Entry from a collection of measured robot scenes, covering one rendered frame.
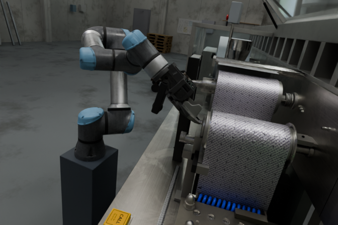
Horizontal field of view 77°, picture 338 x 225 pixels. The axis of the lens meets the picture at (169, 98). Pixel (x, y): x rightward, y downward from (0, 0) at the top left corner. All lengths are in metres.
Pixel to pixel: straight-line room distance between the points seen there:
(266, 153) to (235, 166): 0.10
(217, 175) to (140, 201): 0.34
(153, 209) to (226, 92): 0.53
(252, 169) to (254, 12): 10.98
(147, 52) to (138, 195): 0.58
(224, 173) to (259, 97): 0.33
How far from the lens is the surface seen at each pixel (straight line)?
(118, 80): 1.09
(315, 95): 0.86
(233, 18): 1.19
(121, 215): 0.86
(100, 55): 0.75
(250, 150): 0.71
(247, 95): 0.89
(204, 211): 0.76
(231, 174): 0.75
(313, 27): 1.05
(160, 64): 0.67
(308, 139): 0.79
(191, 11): 12.62
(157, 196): 0.96
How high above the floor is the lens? 1.57
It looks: 19 degrees down
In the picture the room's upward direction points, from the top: 8 degrees clockwise
